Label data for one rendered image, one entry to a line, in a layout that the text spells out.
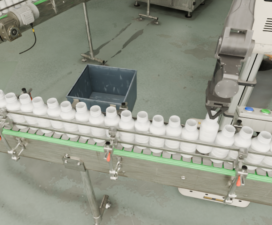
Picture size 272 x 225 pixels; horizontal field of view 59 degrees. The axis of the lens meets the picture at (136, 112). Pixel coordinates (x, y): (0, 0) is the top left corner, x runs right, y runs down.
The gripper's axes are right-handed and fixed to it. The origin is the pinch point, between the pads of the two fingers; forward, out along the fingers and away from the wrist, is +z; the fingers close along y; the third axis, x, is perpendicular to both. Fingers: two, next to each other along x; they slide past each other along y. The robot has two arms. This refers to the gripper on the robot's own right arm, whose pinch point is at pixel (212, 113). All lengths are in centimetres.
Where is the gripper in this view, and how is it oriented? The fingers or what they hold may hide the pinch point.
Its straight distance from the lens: 82.7
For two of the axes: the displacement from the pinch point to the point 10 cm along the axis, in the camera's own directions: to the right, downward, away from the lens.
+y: -2.2, 6.7, -7.1
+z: 0.0, 7.3, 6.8
